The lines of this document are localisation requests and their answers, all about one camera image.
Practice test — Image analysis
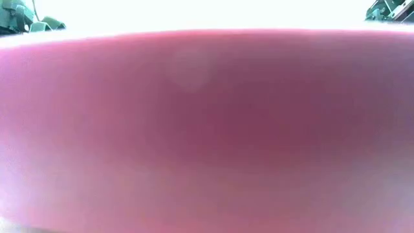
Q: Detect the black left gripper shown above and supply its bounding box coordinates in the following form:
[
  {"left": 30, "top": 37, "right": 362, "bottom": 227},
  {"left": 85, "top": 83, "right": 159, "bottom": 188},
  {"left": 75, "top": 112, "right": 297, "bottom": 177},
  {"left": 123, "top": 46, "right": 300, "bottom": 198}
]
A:
[{"left": 0, "top": 0, "right": 67, "bottom": 36}]

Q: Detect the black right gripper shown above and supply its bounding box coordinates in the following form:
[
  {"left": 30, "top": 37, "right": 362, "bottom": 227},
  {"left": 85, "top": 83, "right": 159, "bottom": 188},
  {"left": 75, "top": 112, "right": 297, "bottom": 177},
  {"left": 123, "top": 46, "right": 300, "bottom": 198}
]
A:
[{"left": 365, "top": 0, "right": 414, "bottom": 24}]

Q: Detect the magenta plastic plate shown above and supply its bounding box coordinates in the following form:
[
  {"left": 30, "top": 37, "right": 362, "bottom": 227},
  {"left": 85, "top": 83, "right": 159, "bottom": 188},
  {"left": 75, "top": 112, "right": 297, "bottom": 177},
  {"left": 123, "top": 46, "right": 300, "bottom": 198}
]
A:
[{"left": 0, "top": 28, "right": 414, "bottom": 233}]

